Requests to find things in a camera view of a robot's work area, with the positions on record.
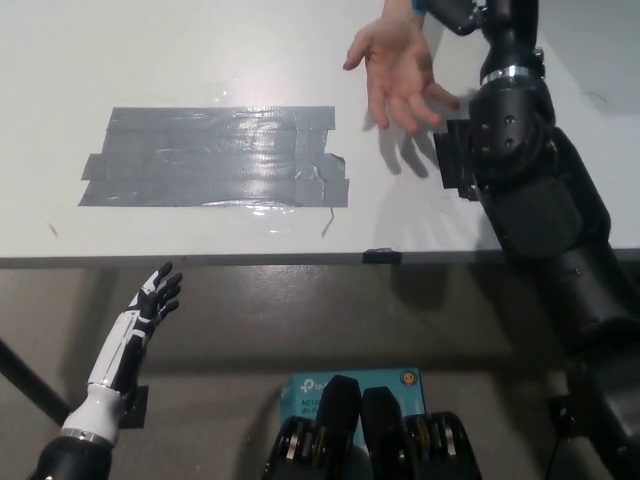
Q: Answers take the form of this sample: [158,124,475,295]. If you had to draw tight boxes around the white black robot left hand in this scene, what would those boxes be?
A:
[59,261,184,447]

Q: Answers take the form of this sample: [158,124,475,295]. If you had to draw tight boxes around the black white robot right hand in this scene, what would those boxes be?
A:
[424,0,540,77]

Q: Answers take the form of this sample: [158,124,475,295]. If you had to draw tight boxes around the bare person hand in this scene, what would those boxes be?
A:
[342,0,462,136]

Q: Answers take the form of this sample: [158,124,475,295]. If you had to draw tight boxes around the black robot torso blocks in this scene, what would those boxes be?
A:
[263,373,484,480]

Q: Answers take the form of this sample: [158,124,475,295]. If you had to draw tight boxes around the black table foot plate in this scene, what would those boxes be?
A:
[121,384,151,430]
[546,394,577,441]

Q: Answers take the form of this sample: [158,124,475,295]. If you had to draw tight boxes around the black diagonal table leg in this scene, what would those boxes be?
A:
[0,336,72,424]

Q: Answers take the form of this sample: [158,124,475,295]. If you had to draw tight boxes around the black tape square mark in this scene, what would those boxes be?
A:
[432,118,485,202]

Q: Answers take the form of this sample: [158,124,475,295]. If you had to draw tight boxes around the teal router cardboard box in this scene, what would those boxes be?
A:
[279,368,426,446]

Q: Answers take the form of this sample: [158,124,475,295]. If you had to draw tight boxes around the grey duct tape patch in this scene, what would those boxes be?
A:
[77,105,350,209]

